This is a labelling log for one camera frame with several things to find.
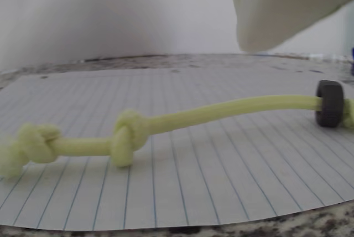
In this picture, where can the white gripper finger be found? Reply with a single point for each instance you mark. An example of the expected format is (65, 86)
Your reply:
(276, 4)

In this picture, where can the blue tape piece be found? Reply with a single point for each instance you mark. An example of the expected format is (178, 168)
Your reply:
(352, 61)

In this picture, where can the white foam board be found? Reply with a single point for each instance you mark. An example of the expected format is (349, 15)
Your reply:
(110, 12)

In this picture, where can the lined paper sheet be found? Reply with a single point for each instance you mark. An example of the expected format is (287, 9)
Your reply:
(193, 179)

